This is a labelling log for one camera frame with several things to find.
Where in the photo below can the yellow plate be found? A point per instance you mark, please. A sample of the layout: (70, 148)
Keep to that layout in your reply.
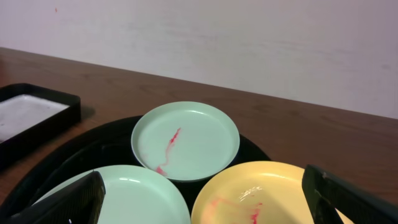
(259, 192)

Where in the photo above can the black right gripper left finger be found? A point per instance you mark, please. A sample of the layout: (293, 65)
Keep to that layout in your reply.
(78, 202)

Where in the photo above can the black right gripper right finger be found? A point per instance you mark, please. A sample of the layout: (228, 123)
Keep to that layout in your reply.
(327, 194)

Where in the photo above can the round black tray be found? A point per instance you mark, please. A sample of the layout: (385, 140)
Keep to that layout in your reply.
(106, 145)

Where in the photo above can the black rectangular soapy tray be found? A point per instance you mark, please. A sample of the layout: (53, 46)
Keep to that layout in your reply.
(32, 115)

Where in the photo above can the mint green plate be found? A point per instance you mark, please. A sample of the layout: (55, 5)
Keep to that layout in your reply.
(185, 141)
(139, 195)

